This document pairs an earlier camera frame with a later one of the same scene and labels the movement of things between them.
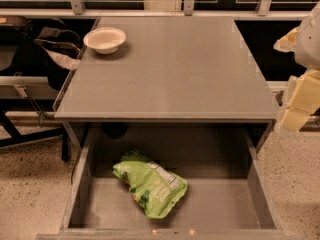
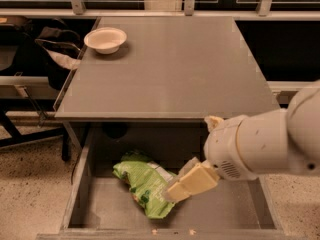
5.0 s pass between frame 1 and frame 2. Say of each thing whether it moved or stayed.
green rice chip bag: stayed
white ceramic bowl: stayed
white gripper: moved
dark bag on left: stayed
